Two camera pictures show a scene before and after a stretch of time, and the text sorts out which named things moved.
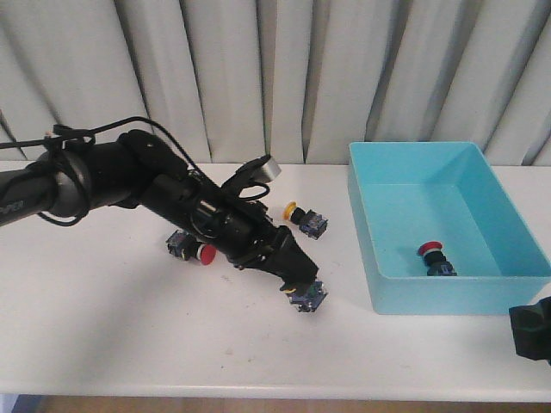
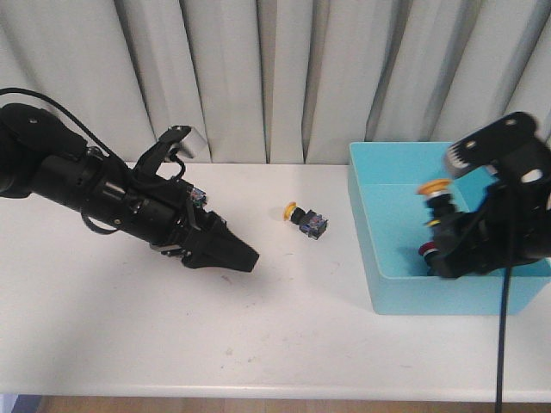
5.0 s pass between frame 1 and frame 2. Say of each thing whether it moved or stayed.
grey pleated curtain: stayed
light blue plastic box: stayed
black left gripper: moved
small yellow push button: stayed
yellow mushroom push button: moved
